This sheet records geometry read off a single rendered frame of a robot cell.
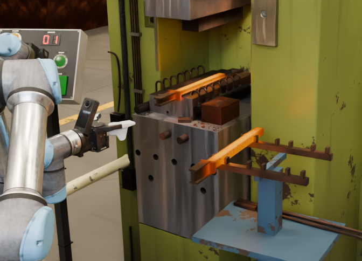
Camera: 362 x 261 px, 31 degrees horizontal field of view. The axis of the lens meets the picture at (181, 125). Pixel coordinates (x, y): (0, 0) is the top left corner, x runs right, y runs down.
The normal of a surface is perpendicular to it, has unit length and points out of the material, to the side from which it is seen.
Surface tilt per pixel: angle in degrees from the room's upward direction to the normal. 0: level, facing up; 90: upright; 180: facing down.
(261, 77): 90
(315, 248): 0
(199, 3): 90
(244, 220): 0
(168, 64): 90
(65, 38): 60
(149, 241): 90
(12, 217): 35
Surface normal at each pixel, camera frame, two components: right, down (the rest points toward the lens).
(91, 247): -0.04, -0.94
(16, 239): 0.04, 0.01
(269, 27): -0.60, 0.28
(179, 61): 0.80, 0.17
